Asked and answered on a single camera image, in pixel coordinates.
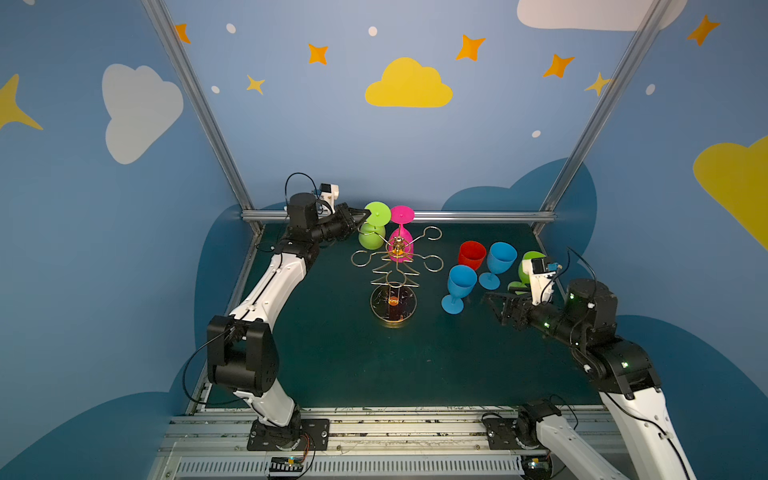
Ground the green wine glass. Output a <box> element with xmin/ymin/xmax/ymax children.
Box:
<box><xmin>358</xmin><ymin>201</ymin><xmax>392</xmax><ymax>250</ymax></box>
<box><xmin>507</xmin><ymin>251</ymin><xmax>546</xmax><ymax>294</ymax></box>

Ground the blue wine glass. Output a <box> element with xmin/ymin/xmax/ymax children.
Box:
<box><xmin>441</xmin><ymin>265</ymin><xmax>477</xmax><ymax>315</ymax></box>
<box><xmin>479</xmin><ymin>242</ymin><xmax>518</xmax><ymax>291</ymax></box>

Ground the pink wine glass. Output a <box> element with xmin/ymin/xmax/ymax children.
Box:
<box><xmin>387</xmin><ymin>205</ymin><xmax>415</xmax><ymax>264</ymax></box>

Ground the red wine glass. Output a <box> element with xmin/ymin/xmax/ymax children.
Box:
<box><xmin>458</xmin><ymin>241</ymin><xmax>487</xmax><ymax>271</ymax></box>

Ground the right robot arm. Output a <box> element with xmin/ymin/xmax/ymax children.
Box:
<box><xmin>483</xmin><ymin>278</ymin><xmax>695</xmax><ymax>479</ymax></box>

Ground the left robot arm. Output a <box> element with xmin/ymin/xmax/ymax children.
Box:
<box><xmin>205</xmin><ymin>193</ymin><xmax>371</xmax><ymax>449</ymax></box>

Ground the right circuit board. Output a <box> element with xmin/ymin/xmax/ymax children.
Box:
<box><xmin>521</xmin><ymin>456</ymin><xmax>553</xmax><ymax>480</ymax></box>

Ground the circuit board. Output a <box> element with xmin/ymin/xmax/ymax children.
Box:
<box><xmin>267</xmin><ymin>456</ymin><xmax>310</xmax><ymax>476</ymax></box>
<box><xmin>521</xmin><ymin>456</ymin><xmax>553</xmax><ymax>480</ymax></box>

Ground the left circuit board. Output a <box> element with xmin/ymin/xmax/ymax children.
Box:
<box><xmin>267</xmin><ymin>456</ymin><xmax>310</xmax><ymax>476</ymax></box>

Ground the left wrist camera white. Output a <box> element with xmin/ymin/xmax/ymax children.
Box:
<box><xmin>319</xmin><ymin>183</ymin><xmax>340</xmax><ymax>214</ymax></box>

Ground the gold wire glass rack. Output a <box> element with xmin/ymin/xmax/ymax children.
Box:
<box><xmin>350</xmin><ymin>225</ymin><xmax>445</xmax><ymax>328</ymax></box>

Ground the back aluminium frame bar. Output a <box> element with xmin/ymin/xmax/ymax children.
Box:
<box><xmin>241</xmin><ymin>210</ymin><xmax>556</xmax><ymax>224</ymax></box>

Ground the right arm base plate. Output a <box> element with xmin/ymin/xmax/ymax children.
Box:
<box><xmin>480</xmin><ymin>413</ymin><xmax>563</xmax><ymax>450</ymax></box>

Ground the right aluminium frame post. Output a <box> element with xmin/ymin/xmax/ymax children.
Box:
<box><xmin>540</xmin><ymin>0</ymin><xmax>672</xmax><ymax>216</ymax></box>

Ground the aluminium frame post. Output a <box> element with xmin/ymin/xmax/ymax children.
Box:
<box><xmin>141</xmin><ymin>0</ymin><xmax>253</xmax><ymax>210</ymax></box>
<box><xmin>540</xmin><ymin>0</ymin><xmax>672</xmax><ymax>216</ymax></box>

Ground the aluminium front rail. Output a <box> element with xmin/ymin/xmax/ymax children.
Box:
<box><xmin>148</xmin><ymin>405</ymin><xmax>546</xmax><ymax>479</ymax></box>

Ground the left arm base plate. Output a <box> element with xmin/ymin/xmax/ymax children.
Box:
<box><xmin>246</xmin><ymin>419</ymin><xmax>330</xmax><ymax>451</ymax></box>

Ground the left aluminium frame post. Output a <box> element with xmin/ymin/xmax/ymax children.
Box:
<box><xmin>141</xmin><ymin>0</ymin><xmax>253</xmax><ymax>210</ymax></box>

